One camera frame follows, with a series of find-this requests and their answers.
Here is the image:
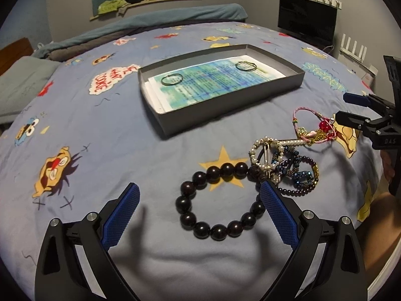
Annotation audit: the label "pink cord bracelet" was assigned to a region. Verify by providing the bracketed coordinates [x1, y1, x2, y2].
[292, 106, 338, 146]

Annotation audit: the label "white pearl bracelet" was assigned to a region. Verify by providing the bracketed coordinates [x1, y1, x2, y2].
[249, 136, 309, 171]

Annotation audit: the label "small dark garnet bracelet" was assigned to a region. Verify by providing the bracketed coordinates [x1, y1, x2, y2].
[275, 154, 320, 198]

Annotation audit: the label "blue bead bracelet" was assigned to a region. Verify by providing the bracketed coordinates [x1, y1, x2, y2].
[270, 152, 320, 187]

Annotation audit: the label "thin silver bangle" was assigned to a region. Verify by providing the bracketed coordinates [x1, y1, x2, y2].
[160, 73, 183, 86]
[235, 61, 258, 72]

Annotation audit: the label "large dark bead bracelet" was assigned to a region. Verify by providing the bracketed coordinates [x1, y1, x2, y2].
[174, 161, 267, 241]

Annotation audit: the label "red bead gold charm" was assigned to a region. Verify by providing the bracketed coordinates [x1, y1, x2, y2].
[313, 120, 336, 143]

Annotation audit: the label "person's right hand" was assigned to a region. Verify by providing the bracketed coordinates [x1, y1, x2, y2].
[363, 159, 401, 277]

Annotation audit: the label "white wifi router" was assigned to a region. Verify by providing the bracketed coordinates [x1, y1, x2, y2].
[340, 33, 368, 64]

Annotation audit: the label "black flat television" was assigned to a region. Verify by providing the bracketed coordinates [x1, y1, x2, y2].
[277, 0, 337, 46]

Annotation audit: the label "blue cartoon bedspread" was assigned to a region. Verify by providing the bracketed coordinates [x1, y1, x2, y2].
[1, 23, 374, 300]

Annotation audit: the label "teal folded blanket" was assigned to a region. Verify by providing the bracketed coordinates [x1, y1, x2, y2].
[32, 4, 248, 59]

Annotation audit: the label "grey shallow cardboard box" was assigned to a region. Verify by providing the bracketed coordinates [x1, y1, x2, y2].
[138, 44, 305, 137]

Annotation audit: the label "grey blue pillow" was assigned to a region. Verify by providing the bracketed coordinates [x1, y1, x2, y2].
[0, 56, 61, 124]

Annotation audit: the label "blue green printed paper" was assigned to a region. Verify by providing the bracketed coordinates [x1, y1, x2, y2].
[145, 55, 285, 113]

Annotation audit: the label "grey folded blanket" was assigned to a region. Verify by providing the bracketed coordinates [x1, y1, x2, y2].
[46, 29, 139, 63]

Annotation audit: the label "wooden headboard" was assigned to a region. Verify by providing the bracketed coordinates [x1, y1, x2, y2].
[0, 37, 33, 75]

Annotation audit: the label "wooden window sill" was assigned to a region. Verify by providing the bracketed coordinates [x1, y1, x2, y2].
[89, 0, 196, 22]

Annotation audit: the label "green cloth on sill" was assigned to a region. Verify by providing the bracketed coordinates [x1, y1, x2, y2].
[97, 0, 129, 15]

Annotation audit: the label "white wall hooks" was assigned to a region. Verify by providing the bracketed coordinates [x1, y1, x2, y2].
[315, 0, 342, 10]

